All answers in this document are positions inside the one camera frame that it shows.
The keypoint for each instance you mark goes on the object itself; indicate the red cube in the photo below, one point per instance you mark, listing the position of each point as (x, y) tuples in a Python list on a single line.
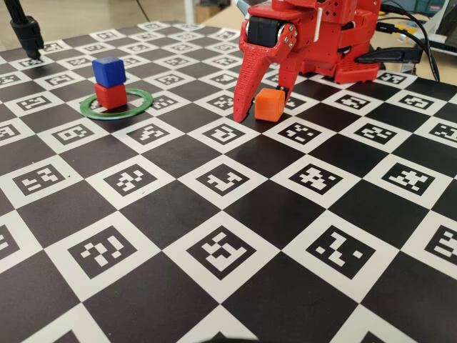
[(110, 96)]

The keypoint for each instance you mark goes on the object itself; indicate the orange cube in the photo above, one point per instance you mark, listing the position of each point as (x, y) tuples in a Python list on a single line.
[(267, 105)]

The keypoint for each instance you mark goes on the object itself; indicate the white table leg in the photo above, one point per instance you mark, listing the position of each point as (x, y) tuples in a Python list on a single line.
[(190, 10)]

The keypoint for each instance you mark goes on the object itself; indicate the silver laptop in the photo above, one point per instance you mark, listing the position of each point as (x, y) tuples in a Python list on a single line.
[(446, 21)]

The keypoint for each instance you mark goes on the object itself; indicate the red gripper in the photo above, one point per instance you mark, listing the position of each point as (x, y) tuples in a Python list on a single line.
[(265, 31)]

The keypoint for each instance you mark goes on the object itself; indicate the red robot arm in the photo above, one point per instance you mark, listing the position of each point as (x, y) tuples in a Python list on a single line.
[(339, 53)]

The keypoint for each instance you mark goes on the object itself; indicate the dark green box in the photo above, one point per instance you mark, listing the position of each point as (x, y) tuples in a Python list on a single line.
[(428, 4)]

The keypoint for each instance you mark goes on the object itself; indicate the black white marker mat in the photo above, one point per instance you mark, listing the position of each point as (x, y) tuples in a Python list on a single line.
[(275, 214)]

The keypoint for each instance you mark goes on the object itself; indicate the blue cube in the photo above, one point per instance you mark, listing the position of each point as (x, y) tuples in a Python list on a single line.
[(109, 71)]

